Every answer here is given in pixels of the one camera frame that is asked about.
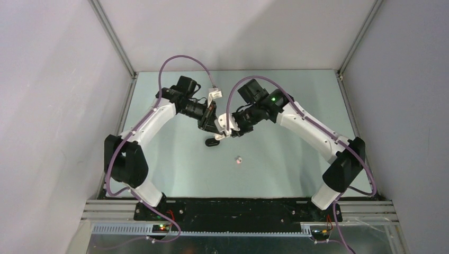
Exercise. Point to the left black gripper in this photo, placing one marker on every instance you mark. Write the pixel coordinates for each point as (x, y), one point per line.
(207, 123)

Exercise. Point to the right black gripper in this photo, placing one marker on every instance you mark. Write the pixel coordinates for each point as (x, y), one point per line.
(242, 131)

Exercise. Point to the black earbud charging case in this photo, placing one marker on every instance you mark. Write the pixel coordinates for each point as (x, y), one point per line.
(212, 142)

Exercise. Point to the white earbud charging case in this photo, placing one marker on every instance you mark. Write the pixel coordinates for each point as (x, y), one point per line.
(219, 137)

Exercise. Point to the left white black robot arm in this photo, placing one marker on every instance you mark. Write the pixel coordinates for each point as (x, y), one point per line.
(124, 159)

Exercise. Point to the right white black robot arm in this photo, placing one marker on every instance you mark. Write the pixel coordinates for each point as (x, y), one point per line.
(257, 98)

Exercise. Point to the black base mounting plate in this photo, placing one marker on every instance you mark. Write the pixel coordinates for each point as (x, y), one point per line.
(239, 215)

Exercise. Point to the left controller board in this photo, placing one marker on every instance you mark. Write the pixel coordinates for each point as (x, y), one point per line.
(161, 228)

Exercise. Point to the controller board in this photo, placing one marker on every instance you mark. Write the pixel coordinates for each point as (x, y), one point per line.
(161, 228)
(321, 236)

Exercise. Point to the right controller board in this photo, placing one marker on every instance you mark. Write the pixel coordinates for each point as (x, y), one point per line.
(321, 236)

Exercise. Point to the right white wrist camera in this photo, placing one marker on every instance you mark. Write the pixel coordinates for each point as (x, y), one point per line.
(227, 123)

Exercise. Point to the aluminium frame rail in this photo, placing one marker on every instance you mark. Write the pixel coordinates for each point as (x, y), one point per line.
(116, 216)

